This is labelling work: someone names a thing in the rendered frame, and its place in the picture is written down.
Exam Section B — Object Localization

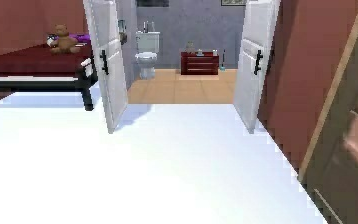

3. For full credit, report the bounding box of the dark red drawer chest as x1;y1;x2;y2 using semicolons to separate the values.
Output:
180;51;220;76

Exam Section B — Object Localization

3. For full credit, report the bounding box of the teal toilet brush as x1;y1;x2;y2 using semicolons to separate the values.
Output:
219;49;227;72

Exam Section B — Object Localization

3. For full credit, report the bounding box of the white toilet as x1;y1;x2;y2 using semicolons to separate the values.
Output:
134;30;161;80

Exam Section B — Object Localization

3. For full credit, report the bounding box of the white room door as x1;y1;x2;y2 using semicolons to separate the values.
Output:
233;0;282;135
82;0;129;135

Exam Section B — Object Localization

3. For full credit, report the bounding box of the dark framed picture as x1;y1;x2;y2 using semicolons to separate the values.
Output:
136;0;170;8

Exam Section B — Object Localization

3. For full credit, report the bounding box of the green framed picture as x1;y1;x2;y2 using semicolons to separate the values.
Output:
220;0;248;7

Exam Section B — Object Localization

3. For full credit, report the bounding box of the purple cloth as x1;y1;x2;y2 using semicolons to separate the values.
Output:
68;32;91;44

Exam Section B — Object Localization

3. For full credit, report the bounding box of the brown teddy bear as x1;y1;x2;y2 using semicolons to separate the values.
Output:
49;23;81;55

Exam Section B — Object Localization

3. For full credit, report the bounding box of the dark red bed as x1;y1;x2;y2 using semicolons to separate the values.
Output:
0;42;99;112

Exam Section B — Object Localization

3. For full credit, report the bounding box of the brown wooden door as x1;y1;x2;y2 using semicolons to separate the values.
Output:
297;0;358;224

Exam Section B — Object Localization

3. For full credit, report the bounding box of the black door handle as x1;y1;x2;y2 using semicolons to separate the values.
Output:
99;49;110;76
253;49;264;76

